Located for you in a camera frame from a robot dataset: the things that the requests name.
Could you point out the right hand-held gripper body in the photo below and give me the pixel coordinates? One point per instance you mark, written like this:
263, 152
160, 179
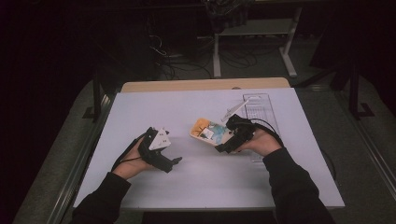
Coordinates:
247, 130

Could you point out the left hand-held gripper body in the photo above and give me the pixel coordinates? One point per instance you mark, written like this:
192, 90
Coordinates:
158, 140

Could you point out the person's right hand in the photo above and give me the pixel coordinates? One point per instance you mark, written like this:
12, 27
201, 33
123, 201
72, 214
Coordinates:
264, 143

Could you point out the person's left hand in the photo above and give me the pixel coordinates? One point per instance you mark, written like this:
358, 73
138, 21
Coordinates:
132, 163

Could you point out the clear plastic package box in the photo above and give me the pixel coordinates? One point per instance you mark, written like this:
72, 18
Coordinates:
264, 109

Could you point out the wooden table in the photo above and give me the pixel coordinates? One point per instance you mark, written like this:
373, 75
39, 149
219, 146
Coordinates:
202, 84

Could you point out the black metal stand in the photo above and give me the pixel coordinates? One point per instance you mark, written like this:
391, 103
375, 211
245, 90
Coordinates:
355, 93
97, 99

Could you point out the white metal stand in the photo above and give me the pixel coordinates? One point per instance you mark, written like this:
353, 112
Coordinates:
258, 29

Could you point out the dark bundle on stand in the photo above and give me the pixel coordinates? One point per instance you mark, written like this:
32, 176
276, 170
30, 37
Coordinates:
229, 14

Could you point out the aluminium frame rail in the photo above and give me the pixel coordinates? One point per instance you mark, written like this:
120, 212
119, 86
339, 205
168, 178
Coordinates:
367, 146
84, 155

